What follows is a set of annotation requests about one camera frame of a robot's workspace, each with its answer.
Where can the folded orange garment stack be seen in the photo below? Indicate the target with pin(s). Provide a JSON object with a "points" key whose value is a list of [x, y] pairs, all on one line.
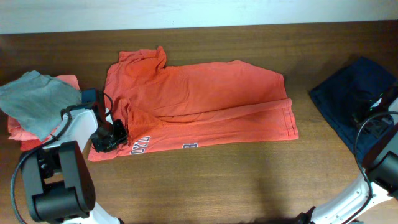
{"points": [[27, 139]]}

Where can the folded grey garment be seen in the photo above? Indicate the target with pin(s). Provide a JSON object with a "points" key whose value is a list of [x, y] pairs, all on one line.
{"points": [[35, 101]]}

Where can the navy blue garment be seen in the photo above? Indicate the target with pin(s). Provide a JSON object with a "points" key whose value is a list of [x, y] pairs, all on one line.
{"points": [[347, 91]]}

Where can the orange red t-shirt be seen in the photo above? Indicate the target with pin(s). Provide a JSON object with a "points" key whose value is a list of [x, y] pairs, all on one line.
{"points": [[181, 107]]}

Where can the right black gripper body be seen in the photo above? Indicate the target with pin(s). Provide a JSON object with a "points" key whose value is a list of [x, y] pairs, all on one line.
{"points": [[378, 125]]}

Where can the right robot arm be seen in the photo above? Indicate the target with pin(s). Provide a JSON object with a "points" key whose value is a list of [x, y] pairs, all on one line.
{"points": [[377, 181]]}

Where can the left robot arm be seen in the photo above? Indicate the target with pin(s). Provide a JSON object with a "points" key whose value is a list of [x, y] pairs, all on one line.
{"points": [[58, 186]]}

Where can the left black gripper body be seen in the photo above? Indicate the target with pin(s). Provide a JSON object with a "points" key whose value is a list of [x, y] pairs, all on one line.
{"points": [[110, 137]]}

